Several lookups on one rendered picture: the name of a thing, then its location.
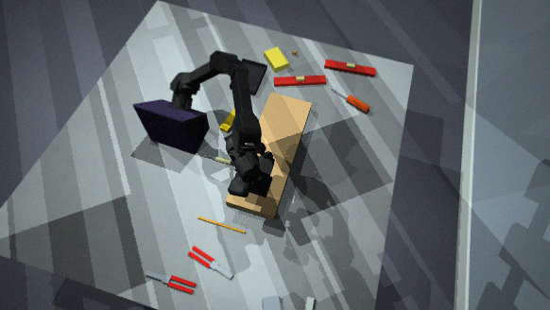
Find tan rectangular floor panel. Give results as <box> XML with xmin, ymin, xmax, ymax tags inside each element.
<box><xmin>226</xmin><ymin>92</ymin><xmax>312</xmax><ymax>220</ymax></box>

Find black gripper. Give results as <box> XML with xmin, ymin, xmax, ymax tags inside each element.
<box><xmin>228</xmin><ymin>143</ymin><xmax>266</xmax><ymax>198</ymax></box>

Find orange-handled awl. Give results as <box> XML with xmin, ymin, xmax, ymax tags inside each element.
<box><xmin>331</xmin><ymin>88</ymin><xmax>370</xmax><ymax>112</ymax></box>

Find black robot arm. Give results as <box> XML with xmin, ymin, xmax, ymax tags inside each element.
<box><xmin>169</xmin><ymin>51</ymin><xmax>275</xmax><ymax>183</ymax></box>

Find red spirit level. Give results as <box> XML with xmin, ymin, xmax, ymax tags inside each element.
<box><xmin>324</xmin><ymin>60</ymin><xmax>376</xmax><ymax>78</ymax></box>
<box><xmin>274</xmin><ymin>76</ymin><xmax>326</xmax><ymax>87</ymax></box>

